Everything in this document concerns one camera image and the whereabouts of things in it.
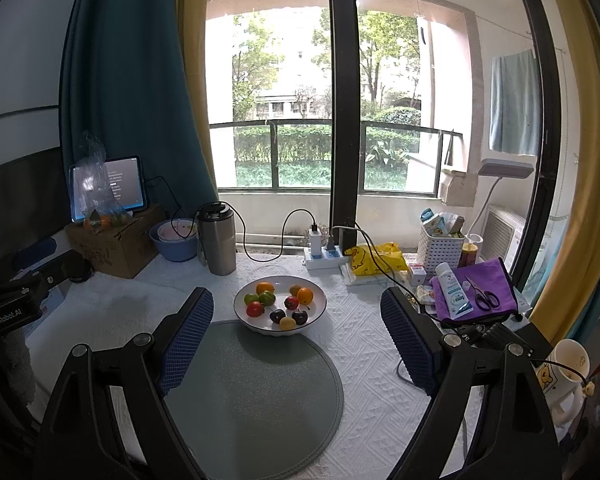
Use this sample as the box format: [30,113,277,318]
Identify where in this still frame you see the tablet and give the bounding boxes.
[69,155,148,224]

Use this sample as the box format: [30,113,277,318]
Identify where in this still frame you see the pink and white bowl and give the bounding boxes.
[157,219,197,242]

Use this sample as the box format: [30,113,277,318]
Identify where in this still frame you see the black scissors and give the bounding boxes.
[462,275,501,311]

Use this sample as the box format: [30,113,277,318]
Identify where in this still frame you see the white tube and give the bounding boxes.
[434,262,473,318]

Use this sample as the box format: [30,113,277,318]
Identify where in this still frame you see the balcony railing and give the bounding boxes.
[209,119,463,196]

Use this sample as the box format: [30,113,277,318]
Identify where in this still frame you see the white textured tablecloth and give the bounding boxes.
[25,250,486,480]

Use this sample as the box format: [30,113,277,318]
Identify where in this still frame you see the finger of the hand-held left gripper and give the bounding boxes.
[44,254,95,286]

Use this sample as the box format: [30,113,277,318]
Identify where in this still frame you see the yellow plastic bag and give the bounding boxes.
[344,242,403,277]

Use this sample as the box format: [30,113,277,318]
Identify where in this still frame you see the light blue towel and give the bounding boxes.
[489,49,540,157]

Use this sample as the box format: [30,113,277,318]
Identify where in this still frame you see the blue oblong object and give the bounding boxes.
[14,237,57,267]

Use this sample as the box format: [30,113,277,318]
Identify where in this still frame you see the white desk lamp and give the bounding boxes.
[467,158,535,251]

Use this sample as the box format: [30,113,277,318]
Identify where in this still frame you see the outdoor air conditioner unit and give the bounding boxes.
[480,203,528,271]

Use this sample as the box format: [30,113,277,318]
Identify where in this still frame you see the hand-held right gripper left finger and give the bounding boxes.
[30,286,216,480]

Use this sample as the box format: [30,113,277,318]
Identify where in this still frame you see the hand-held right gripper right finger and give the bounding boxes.
[380,286,563,480]

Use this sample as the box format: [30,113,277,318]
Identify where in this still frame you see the white duck mug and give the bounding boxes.
[542,338,591,428]

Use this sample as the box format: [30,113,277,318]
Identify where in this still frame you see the white plate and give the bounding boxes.
[233,275,328,337]

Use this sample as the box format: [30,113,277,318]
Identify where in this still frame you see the round grey-green mat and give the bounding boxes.
[162,319,344,479]

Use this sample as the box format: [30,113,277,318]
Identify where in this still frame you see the clear plastic bag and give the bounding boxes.
[72,130,133,235]

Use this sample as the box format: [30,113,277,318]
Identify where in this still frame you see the white woven basket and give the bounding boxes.
[417,220,468,278]

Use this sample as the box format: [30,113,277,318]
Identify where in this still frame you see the stainless steel tumbler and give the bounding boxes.
[196,201,237,277]

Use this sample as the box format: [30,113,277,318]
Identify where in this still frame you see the purple cloth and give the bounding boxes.
[430,257,521,325]

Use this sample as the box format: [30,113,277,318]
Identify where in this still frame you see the black charger cable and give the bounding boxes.
[227,209,318,263]
[330,225,433,316]

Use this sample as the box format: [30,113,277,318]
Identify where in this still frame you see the cardboard box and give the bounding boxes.
[64,203,167,280]

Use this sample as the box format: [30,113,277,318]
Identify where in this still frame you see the white tissue packet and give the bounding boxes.
[340,266,411,288]

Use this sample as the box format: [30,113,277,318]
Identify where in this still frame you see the dark window frame post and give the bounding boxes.
[326,0,361,256]

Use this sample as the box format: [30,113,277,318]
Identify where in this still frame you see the blue plastic bowl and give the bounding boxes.
[149,218,200,262]

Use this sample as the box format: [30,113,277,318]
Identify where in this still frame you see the small blue-white carton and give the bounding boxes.
[420,208,443,237]

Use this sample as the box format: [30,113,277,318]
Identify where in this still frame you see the teal curtain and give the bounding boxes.
[59,0,218,241]

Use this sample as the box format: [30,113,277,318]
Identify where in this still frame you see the white power strip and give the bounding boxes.
[302,247,353,271]

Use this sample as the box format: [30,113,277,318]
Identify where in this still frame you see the yellow curtain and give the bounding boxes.
[527,0,600,346]

